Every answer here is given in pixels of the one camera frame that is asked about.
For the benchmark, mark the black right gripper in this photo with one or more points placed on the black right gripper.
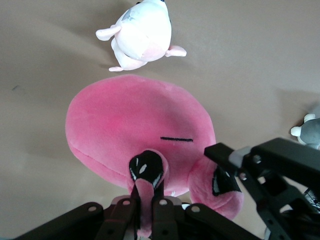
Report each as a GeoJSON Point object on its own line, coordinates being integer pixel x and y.
{"type": "Point", "coordinates": [300, 220]}

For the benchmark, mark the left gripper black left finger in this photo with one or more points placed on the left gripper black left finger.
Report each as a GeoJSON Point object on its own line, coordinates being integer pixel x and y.
{"type": "Point", "coordinates": [120, 220]}

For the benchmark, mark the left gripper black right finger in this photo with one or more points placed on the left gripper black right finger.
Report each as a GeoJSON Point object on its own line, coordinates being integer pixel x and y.
{"type": "Point", "coordinates": [165, 220]}

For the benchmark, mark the round pink plush toy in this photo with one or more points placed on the round pink plush toy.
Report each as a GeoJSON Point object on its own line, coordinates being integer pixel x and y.
{"type": "Point", "coordinates": [130, 120]}

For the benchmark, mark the grey and white husky plush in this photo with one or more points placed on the grey and white husky plush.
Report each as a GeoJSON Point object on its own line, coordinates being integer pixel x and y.
{"type": "Point", "coordinates": [310, 130]}

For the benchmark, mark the white and pink dog plush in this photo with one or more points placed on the white and pink dog plush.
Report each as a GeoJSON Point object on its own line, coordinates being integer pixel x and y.
{"type": "Point", "coordinates": [142, 32]}

